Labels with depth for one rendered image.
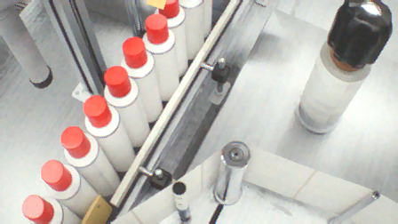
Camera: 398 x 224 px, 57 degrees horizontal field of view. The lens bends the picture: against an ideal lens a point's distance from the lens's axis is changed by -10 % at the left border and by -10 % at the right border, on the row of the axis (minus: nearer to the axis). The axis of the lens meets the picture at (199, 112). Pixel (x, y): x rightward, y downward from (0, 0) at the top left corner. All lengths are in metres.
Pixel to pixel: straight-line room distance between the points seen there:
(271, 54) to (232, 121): 0.17
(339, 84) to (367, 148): 0.20
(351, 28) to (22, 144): 0.65
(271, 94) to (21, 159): 0.51
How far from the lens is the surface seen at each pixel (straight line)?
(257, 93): 0.76
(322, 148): 0.74
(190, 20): 0.69
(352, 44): 0.54
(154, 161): 0.71
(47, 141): 0.83
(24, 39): 0.50
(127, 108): 0.58
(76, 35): 0.66
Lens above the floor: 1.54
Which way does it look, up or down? 64 degrees down
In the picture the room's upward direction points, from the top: 1 degrees counter-clockwise
